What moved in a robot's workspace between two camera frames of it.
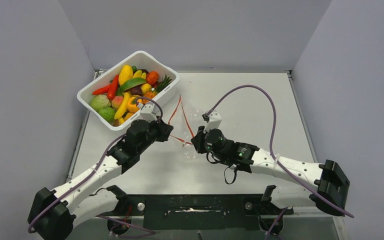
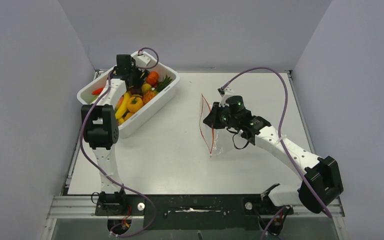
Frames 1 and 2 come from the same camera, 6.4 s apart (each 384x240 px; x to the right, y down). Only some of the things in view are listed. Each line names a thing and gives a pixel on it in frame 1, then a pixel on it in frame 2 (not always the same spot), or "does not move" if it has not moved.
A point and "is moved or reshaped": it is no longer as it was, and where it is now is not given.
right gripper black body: [202, 146] → [219, 120]
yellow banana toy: [124, 107] does not move
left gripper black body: [156, 131] → [138, 76]
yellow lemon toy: [146, 87] does not move
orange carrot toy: [102, 90] does not move
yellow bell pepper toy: [132, 106] does not move
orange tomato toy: [152, 78] does not move
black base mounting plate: [230, 212] does not move
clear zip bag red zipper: [180, 130] is moved or reshaped
